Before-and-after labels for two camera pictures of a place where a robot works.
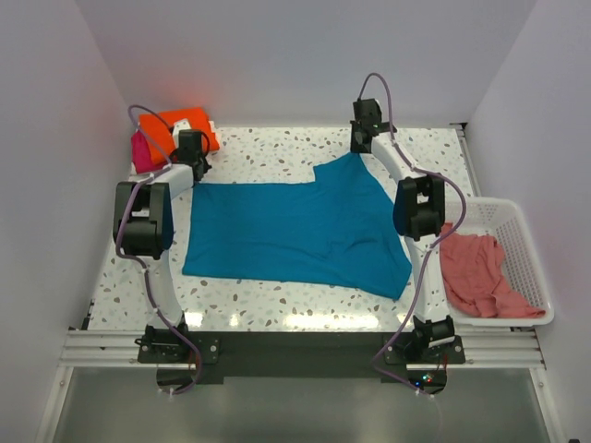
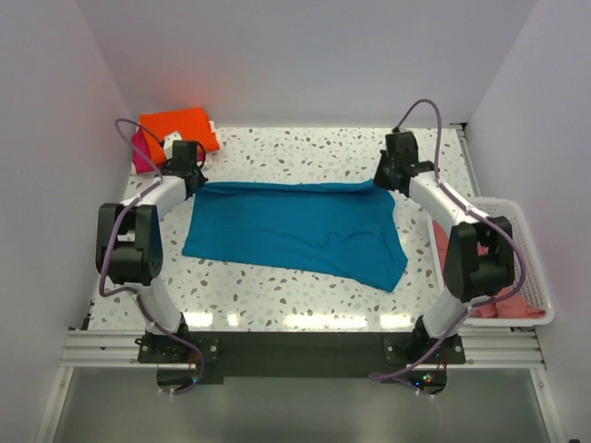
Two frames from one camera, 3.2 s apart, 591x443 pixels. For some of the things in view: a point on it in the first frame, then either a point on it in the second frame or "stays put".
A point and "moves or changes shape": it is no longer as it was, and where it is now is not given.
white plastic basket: [522, 263] stays put
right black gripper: [355, 148] to [378, 179]
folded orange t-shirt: [158, 135] stays put
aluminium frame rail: [484, 350] stays put
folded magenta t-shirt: [143, 160] stays put
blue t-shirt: [339, 230] moves or changes shape
